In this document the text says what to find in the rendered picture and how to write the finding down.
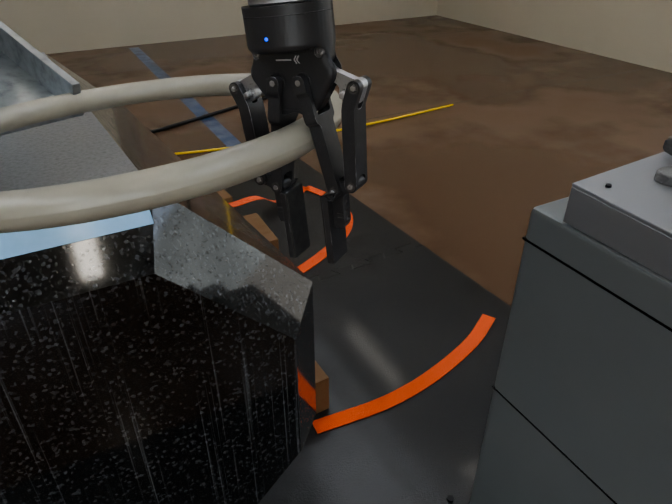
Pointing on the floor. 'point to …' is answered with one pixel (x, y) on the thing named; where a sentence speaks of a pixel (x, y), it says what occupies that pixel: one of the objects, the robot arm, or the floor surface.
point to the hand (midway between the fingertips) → (315, 224)
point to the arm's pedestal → (580, 377)
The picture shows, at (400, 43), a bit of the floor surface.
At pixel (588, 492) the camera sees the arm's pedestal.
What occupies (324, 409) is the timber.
